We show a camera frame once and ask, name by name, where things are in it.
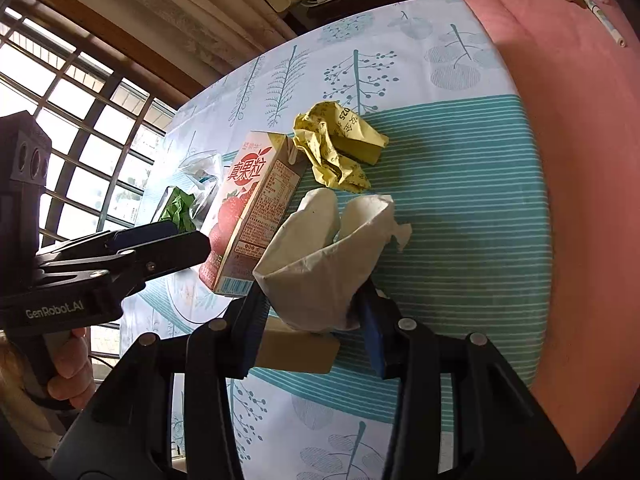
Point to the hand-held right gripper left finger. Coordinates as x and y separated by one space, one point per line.
247 340

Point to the yellow wrapper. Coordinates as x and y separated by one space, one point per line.
330 155

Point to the white marker pen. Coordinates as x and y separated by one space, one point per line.
605 20

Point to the dark wooden nightstand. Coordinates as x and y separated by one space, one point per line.
350 16

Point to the beige floral curtain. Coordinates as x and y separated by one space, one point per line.
175 10

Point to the clear green plastic wrapper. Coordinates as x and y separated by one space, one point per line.
182 207

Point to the white teal printed tablecloth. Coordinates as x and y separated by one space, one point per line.
450 260

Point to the red juice carton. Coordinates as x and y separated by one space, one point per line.
245 200

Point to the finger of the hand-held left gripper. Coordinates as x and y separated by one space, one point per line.
145 234
180 255

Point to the person's left hand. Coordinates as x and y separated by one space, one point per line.
75 370

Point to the window with dark grille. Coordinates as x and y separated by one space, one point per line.
60 80

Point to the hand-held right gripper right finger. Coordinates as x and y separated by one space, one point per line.
372 330

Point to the small beige box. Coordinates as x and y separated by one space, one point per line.
300 352

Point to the bed with pink sheet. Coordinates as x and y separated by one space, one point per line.
575 160

